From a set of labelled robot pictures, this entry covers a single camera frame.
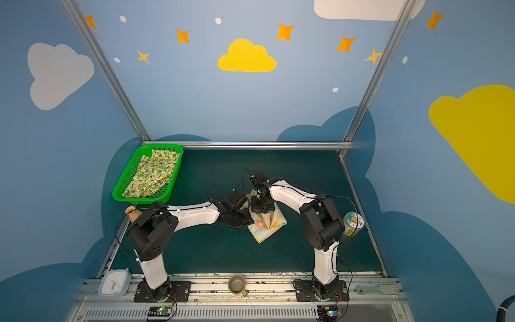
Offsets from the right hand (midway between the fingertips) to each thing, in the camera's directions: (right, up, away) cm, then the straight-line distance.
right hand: (259, 209), depth 93 cm
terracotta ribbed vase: (-53, 0, -11) cm, 54 cm away
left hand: (-1, -6, -3) cm, 7 cm away
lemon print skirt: (-57, +17, +12) cm, 60 cm away
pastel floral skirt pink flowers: (+2, -6, -4) cm, 7 cm away
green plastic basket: (-46, +6, -2) cm, 46 cm away
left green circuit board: (-36, -32, -22) cm, 53 cm away
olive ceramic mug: (-9, -26, -17) cm, 32 cm away
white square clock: (-54, -24, -19) cm, 62 cm away
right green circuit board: (+25, -34, -22) cm, 47 cm away
